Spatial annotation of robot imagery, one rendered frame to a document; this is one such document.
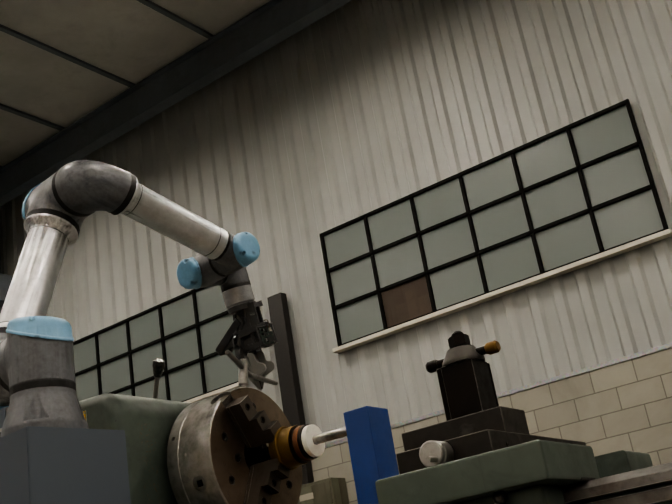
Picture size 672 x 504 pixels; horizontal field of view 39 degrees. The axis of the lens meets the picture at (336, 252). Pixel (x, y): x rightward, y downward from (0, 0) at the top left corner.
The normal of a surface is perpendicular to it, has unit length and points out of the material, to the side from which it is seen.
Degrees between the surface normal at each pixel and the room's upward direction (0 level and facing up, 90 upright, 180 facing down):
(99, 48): 180
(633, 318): 90
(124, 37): 180
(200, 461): 94
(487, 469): 90
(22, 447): 90
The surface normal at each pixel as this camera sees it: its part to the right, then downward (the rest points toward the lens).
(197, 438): -0.59, -0.43
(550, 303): -0.59, -0.20
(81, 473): 0.74, -0.35
